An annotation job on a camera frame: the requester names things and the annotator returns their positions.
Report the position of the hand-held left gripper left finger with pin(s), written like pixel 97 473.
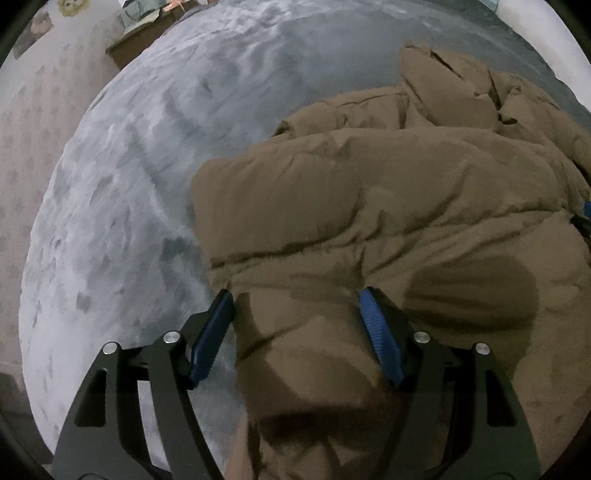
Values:
pixel 210 339

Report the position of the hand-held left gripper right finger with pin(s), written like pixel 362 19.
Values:
pixel 381 337

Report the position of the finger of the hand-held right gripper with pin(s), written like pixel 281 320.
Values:
pixel 582 225

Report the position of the brown puffer jacket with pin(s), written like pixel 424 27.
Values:
pixel 378 221

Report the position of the grey plush blanket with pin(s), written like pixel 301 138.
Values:
pixel 138 194

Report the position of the wooden nightstand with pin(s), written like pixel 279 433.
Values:
pixel 134 48

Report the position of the pile of clutter on nightstand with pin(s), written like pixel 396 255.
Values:
pixel 143 11

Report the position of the cat wall picture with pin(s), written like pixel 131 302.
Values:
pixel 33 32

